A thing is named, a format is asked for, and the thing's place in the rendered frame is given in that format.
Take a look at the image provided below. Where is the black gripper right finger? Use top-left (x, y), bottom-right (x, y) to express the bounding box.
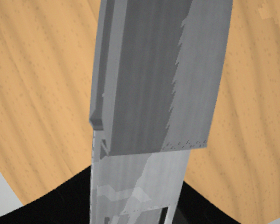
top-left (159, 181), bottom-right (240, 224)

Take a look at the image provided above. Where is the light brown wooden board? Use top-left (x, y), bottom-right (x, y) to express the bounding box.
top-left (0, 0), bottom-right (280, 224)

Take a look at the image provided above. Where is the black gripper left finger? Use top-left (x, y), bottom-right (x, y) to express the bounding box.
top-left (0, 165), bottom-right (91, 224)

